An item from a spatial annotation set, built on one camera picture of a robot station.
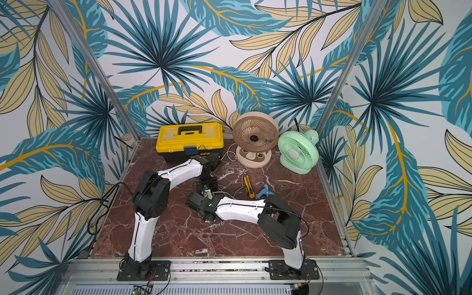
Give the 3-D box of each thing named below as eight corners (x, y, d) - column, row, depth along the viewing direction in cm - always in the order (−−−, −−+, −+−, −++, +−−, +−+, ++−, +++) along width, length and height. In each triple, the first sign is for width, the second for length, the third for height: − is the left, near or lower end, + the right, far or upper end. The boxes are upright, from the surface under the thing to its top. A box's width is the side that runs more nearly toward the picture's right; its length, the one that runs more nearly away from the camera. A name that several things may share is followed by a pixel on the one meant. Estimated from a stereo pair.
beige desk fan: (233, 167, 108) (233, 126, 83) (233, 153, 114) (233, 111, 89) (269, 168, 108) (280, 127, 83) (268, 154, 115) (277, 112, 90)
